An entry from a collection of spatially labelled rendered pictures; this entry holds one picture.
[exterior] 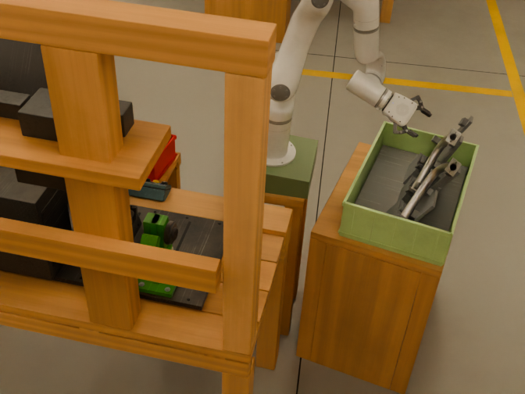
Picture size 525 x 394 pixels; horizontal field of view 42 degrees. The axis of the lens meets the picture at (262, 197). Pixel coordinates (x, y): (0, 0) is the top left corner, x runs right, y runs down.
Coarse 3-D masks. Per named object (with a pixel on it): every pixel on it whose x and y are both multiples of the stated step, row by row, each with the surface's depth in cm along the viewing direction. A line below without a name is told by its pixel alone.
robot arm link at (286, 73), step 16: (304, 0) 223; (320, 0) 220; (304, 16) 230; (320, 16) 228; (288, 32) 239; (304, 32) 236; (288, 48) 241; (304, 48) 241; (288, 64) 243; (272, 80) 245; (288, 80) 244; (272, 96) 248; (288, 96) 248
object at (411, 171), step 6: (462, 120) 272; (468, 120) 272; (462, 126) 273; (468, 126) 271; (462, 132) 274; (444, 150) 279; (420, 156) 286; (426, 156) 288; (438, 156) 280; (414, 162) 288; (408, 168) 291; (414, 168) 281; (408, 174) 284; (414, 174) 280; (408, 180) 283
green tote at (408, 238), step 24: (384, 144) 306; (408, 144) 301; (432, 144) 296; (360, 168) 273; (360, 216) 257; (384, 216) 252; (456, 216) 253; (360, 240) 264; (384, 240) 259; (408, 240) 255; (432, 240) 250
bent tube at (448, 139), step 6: (450, 132) 254; (456, 132) 254; (444, 138) 261; (450, 138) 262; (456, 138) 253; (438, 144) 265; (444, 144) 263; (450, 144) 254; (438, 150) 266; (432, 156) 266; (426, 162) 267; (432, 162) 266; (426, 168) 266; (420, 174) 266; (426, 174) 266; (420, 180) 265
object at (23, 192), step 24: (0, 168) 218; (0, 192) 209; (24, 192) 209; (48, 192) 213; (0, 216) 212; (24, 216) 210; (48, 216) 215; (0, 264) 228; (24, 264) 225; (48, 264) 222
